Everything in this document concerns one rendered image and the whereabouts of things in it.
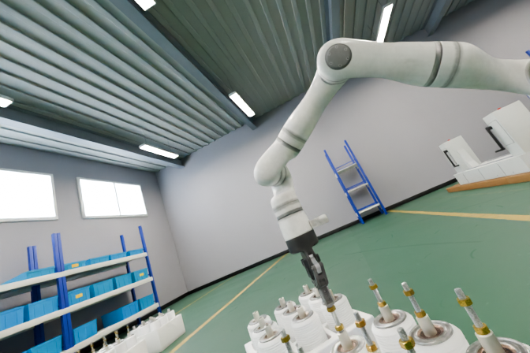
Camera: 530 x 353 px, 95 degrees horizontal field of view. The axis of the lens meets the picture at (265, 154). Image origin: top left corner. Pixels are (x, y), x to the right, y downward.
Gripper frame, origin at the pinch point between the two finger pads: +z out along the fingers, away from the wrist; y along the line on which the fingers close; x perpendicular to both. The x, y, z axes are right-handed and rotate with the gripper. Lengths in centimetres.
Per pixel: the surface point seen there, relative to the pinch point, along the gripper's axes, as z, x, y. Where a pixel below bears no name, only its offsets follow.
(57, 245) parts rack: -139, -313, -359
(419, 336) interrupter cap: 10.2, 11.5, 9.3
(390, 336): 11.6, 8.8, 1.7
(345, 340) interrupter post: 8.7, -0.3, 1.1
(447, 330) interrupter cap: 10.2, 15.6, 11.7
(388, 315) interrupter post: 9.2, 11.3, -1.0
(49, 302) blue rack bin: -60, -322, -345
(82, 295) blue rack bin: -54, -307, -391
